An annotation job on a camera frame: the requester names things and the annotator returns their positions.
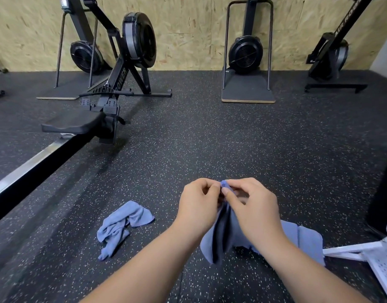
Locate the black upright exercise machine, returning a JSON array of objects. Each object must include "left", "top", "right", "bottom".
[{"left": 305, "top": 0, "right": 376, "bottom": 94}]

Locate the black rowing machine with rail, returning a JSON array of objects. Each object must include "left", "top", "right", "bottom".
[{"left": 0, "top": 0, "right": 173, "bottom": 226}]

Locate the black ski trainer wooden-edged platform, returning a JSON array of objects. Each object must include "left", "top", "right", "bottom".
[{"left": 221, "top": 0, "right": 276, "bottom": 104}]

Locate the person's left hand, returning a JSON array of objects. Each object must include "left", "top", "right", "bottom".
[{"left": 175, "top": 178, "right": 223, "bottom": 240}]

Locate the row of blue towels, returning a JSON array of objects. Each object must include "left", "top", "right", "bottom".
[{"left": 278, "top": 219, "right": 326, "bottom": 266}]

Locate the white perforated metal rack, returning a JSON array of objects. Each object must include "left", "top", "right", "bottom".
[{"left": 323, "top": 216, "right": 387, "bottom": 303}]

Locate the person's left forearm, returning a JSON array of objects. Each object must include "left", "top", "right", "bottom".
[{"left": 80, "top": 224, "right": 204, "bottom": 303}]

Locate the black ski trainer grey platform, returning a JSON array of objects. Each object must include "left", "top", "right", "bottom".
[{"left": 36, "top": 0, "right": 112, "bottom": 101}]

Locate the black printed punching bag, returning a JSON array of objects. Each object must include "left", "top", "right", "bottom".
[{"left": 367, "top": 167, "right": 387, "bottom": 234}]

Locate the plain blue towel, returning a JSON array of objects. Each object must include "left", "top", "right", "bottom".
[{"left": 200, "top": 180, "right": 245, "bottom": 265}]

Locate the blue towel pile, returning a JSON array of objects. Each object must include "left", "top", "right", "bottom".
[{"left": 96, "top": 200, "right": 155, "bottom": 260}]

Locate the person's right hand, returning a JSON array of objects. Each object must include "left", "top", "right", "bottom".
[{"left": 221, "top": 178, "right": 286, "bottom": 250}]

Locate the person's right forearm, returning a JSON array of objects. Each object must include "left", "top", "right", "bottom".
[{"left": 260, "top": 233, "right": 371, "bottom": 303}]

